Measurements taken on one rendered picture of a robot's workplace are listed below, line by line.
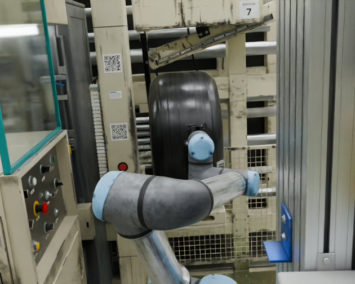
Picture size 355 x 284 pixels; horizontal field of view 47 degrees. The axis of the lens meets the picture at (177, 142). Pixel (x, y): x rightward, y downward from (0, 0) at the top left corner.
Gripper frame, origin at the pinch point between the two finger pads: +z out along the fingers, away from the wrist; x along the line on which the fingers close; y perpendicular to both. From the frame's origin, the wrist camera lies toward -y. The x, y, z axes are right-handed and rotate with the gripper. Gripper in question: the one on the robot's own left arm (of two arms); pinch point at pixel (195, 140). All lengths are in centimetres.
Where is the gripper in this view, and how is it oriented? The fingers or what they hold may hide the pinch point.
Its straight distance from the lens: 155.2
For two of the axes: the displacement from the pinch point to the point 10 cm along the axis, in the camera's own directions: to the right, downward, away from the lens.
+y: -0.6, -9.9, -1.4
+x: -10.0, 0.6, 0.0
